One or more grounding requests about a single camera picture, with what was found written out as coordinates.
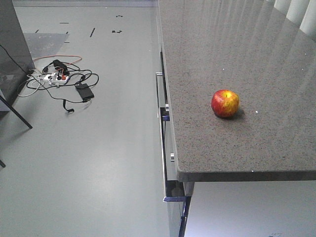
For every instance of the black chair leg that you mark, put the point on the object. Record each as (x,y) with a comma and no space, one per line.
(15,112)

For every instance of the red yellow apple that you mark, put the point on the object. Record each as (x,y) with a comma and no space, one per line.
(225,103)

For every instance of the black power adapter brick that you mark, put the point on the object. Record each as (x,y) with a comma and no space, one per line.
(84,91)

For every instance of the grey granite kitchen counter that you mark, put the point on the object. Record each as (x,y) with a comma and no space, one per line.
(241,87)

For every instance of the white power strip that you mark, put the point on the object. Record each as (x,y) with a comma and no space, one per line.
(56,79)

